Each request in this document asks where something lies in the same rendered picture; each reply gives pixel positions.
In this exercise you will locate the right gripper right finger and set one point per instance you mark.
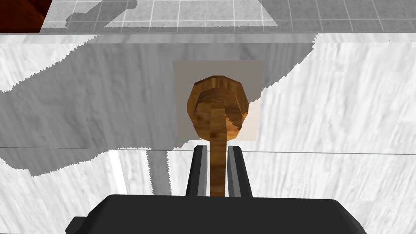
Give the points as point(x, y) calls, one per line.
point(238, 174)

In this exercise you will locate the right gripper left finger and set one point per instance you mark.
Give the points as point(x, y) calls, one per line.
point(196, 172)

